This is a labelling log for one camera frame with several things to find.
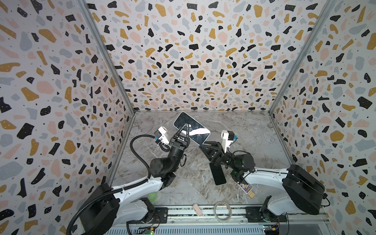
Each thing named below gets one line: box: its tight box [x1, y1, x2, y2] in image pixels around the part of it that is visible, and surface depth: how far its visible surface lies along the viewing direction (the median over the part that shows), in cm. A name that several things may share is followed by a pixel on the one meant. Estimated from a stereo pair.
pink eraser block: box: [191, 203, 203, 218], surface depth 76 cm
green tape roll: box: [147, 191, 159, 203], surface depth 81 cm
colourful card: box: [236, 183, 254, 194], surface depth 83 cm
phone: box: [173, 111, 211, 145], surface depth 60 cm
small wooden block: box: [247, 190, 256, 199], surface depth 81 cm
